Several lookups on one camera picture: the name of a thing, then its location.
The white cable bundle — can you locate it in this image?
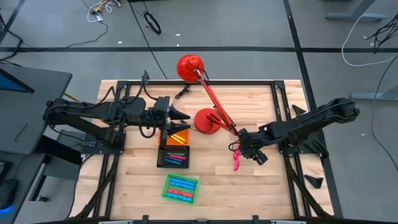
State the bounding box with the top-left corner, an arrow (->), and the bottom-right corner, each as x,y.
86,0 -> 123,23

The computer monitor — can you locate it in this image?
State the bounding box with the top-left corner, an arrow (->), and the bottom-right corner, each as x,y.
0,67 -> 35,94

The black cable bundle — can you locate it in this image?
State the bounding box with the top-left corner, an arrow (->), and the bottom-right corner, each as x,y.
366,14 -> 398,54

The thick blue marker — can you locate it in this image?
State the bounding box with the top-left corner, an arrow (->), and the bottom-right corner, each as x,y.
169,181 -> 197,191
165,192 -> 193,203
170,177 -> 198,187

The thick red marker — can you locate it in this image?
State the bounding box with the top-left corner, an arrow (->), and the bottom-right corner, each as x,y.
167,188 -> 195,198

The black desk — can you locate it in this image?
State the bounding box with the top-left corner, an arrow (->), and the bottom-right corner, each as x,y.
0,63 -> 84,224

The red desk lamp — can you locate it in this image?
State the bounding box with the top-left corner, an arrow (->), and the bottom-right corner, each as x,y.
176,54 -> 240,137

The black computer mouse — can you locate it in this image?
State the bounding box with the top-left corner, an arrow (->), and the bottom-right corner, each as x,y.
0,179 -> 19,210

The black cable coil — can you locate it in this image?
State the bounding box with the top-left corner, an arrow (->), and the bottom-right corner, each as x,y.
143,11 -> 162,35

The white floor cable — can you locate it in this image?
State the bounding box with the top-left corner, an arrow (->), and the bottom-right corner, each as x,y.
341,0 -> 398,68

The black plastic basket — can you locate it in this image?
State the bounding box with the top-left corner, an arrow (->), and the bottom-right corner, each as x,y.
156,144 -> 190,169

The orange plastic basket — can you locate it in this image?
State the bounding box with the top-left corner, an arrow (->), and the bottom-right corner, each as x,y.
160,128 -> 190,146

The long black floor cable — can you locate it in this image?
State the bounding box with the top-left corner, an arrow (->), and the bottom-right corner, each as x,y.
371,54 -> 398,172
128,0 -> 169,80

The yellow braided cable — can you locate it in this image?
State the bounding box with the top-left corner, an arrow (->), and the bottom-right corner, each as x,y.
63,92 -> 96,110

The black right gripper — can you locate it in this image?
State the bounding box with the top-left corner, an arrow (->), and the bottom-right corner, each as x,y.
238,127 -> 269,166

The black triangular bracket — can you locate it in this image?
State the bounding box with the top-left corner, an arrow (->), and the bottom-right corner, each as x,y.
291,104 -> 307,116
310,139 -> 330,161
303,174 -> 325,190

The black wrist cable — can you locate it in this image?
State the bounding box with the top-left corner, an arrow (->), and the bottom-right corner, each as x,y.
229,140 -> 243,154
137,116 -> 157,139

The grey table foot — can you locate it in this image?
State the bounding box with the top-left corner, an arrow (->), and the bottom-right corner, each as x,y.
325,0 -> 388,22
350,85 -> 398,102

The green plastic basket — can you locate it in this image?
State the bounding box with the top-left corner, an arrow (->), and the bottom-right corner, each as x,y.
161,172 -> 200,206

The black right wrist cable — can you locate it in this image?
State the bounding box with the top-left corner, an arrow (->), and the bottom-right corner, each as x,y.
229,140 -> 243,154

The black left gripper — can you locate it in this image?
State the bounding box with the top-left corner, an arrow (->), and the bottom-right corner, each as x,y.
152,95 -> 191,147

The black aluminium table frame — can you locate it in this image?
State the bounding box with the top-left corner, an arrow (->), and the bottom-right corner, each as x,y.
70,79 -> 335,224

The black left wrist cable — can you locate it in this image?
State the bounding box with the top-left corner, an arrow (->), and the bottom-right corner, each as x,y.
137,116 -> 157,139

